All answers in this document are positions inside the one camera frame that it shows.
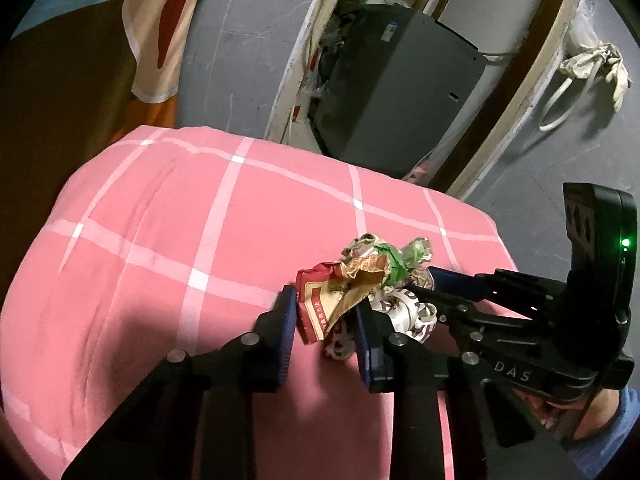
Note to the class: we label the pink checked cushion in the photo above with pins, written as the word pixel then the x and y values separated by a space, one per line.
pixel 200 210

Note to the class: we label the brown wrapper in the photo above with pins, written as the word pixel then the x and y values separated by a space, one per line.
pixel 370 267

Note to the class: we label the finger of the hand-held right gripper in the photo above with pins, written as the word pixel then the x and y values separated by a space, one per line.
pixel 457 282
pixel 440 310

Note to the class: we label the cream rubber gloves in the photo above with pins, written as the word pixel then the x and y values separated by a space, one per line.
pixel 607 62

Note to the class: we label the white brown-print wrapper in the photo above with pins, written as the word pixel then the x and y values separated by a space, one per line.
pixel 400 310

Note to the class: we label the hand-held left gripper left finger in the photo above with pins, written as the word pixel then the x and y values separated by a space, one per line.
pixel 285 340

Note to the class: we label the brown cloth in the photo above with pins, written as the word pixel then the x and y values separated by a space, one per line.
pixel 65 100

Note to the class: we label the wooden door frame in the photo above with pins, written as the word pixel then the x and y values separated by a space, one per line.
pixel 505 110

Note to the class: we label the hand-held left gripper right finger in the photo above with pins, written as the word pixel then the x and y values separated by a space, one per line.
pixel 370 355

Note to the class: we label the person's right hand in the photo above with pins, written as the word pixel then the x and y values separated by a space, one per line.
pixel 550 410

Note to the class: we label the pink slipper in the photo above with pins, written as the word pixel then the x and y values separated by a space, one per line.
pixel 416 172

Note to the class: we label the grey metal cabinet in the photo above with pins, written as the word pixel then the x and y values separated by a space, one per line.
pixel 395 85

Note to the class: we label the clear plastic bags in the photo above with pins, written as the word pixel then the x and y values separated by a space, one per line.
pixel 332 60

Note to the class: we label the orange red striped cloth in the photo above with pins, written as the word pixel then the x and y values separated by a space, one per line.
pixel 165 25

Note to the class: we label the red gold snack wrapper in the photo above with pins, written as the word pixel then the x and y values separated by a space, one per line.
pixel 320 310

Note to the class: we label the person's right forearm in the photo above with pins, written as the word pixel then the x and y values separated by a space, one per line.
pixel 607 425

